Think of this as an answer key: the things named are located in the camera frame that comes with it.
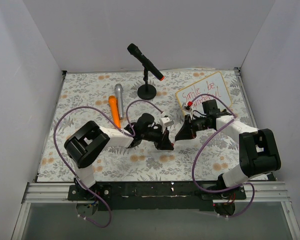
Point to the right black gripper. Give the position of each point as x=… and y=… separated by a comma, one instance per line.
x=189, y=126

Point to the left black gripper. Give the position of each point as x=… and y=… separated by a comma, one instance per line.
x=161, y=139

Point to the yellow framed whiteboard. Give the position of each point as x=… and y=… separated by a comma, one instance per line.
x=213, y=84

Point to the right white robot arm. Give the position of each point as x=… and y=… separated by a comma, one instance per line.
x=258, y=152

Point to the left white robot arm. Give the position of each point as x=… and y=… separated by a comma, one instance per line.
x=85, y=145

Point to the floral table mat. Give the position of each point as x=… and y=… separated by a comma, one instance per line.
x=84, y=97

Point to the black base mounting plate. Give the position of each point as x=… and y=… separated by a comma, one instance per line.
x=161, y=195

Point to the black microphone stand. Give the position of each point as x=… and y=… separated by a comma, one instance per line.
x=146, y=91

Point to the silver microphone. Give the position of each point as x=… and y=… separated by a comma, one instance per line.
x=118, y=89

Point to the black microphone orange tip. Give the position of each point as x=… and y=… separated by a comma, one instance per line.
x=135, y=51

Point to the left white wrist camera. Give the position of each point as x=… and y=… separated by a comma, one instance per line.
x=165, y=122

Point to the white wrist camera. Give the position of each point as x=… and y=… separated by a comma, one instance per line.
x=165, y=122
x=187, y=109

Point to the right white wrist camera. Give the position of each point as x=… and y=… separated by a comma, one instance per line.
x=187, y=109

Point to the aluminium frame rail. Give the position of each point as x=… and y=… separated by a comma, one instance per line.
x=265, y=191

